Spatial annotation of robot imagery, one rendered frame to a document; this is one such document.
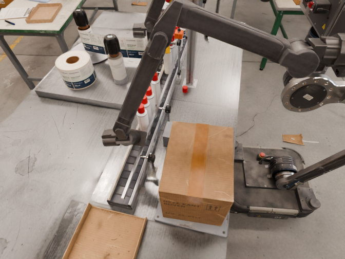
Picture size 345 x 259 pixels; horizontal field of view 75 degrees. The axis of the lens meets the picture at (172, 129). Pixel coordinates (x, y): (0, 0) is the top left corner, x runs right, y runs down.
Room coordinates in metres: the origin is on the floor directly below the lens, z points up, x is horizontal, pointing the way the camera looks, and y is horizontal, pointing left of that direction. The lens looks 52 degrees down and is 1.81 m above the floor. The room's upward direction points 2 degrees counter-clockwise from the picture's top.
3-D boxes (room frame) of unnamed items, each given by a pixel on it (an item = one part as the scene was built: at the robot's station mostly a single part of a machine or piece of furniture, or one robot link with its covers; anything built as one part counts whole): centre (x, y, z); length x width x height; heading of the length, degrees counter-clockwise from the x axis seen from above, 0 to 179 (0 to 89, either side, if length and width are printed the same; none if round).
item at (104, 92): (1.38, 0.42, 0.86); 0.80 x 0.67 x 0.05; 165
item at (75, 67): (1.17, 0.58, 0.95); 0.20 x 0.20 x 0.14
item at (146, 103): (0.77, 0.13, 0.98); 0.05 x 0.05 x 0.20
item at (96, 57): (1.47, 0.56, 0.89); 0.31 x 0.31 x 0.01
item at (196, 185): (0.42, -0.09, 0.99); 0.30 x 0.24 x 0.27; 169
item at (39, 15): (2.28, 1.19, 0.82); 0.34 x 0.24 x 0.03; 179
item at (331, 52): (0.53, -0.45, 1.45); 0.09 x 0.08 x 0.12; 173
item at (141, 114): (0.71, 0.14, 0.98); 0.05 x 0.05 x 0.20
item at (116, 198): (1.14, 0.03, 0.86); 1.65 x 0.08 x 0.04; 165
